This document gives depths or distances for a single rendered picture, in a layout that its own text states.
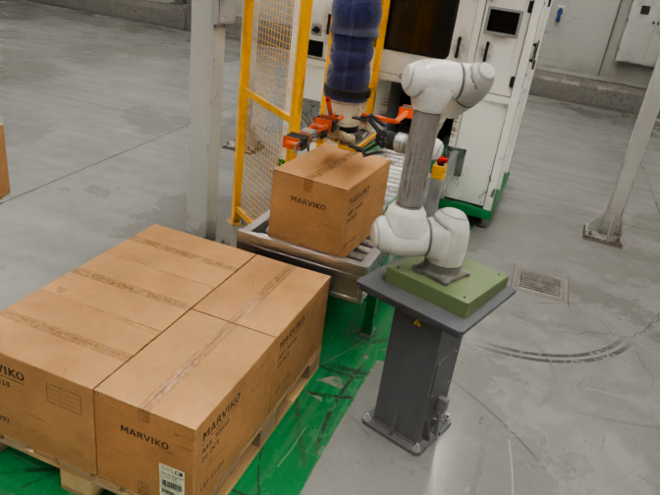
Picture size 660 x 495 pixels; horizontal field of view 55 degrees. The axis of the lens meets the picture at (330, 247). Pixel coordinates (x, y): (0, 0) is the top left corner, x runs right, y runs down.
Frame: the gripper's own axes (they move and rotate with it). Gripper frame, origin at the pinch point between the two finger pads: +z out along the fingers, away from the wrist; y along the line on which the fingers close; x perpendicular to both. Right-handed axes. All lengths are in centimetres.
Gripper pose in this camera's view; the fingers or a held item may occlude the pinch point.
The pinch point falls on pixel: (353, 132)
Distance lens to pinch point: 295.7
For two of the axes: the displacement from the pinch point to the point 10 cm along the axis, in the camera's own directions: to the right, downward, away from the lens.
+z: -9.3, -2.5, 2.6
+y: -1.2, 9.0, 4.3
